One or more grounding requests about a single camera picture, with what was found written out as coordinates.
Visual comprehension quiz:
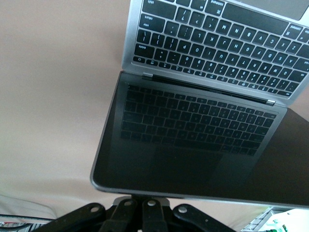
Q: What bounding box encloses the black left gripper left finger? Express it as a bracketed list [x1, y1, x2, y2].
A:
[47, 199, 139, 232]

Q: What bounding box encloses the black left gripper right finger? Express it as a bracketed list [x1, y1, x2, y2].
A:
[141, 199, 234, 232]

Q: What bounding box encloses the grey laptop with black keyboard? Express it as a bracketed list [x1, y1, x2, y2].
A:
[89, 0, 309, 208]

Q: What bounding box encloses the brown table cover sheet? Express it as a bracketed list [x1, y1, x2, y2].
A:
[0, 0, 309, 219]

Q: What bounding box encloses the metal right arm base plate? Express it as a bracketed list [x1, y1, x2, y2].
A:
[241, 208, 277, 232]

